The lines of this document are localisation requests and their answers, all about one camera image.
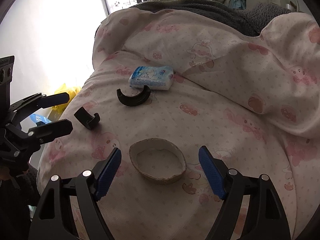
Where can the small black plastic clip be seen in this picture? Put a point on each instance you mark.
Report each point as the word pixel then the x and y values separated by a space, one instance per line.
pixel 86 119

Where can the dark grey fleece blanket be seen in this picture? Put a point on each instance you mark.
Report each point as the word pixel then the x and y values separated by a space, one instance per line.
pixel 249 22

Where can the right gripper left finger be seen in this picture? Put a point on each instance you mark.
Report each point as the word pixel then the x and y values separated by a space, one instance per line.
pixel 91 186

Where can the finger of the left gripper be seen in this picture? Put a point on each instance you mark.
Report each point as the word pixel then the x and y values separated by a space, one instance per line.
pixel 42 102
pixel 49 132

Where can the pink patterned white quilt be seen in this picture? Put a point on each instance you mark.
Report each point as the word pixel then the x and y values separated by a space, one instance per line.
pixel 253 101

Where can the round vanity mirror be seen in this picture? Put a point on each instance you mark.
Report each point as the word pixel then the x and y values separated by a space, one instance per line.
pixel 291 5

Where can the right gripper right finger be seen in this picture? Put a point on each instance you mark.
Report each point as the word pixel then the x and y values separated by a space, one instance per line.
pixel 230 186

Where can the blue white tissue pack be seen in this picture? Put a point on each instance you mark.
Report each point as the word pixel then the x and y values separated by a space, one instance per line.
pixel 156 78

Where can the black curved plastic piece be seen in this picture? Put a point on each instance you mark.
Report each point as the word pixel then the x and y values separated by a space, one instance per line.
pixel 136 100

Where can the blue snack bag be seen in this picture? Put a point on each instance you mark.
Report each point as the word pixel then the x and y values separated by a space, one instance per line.
pixel 36 118

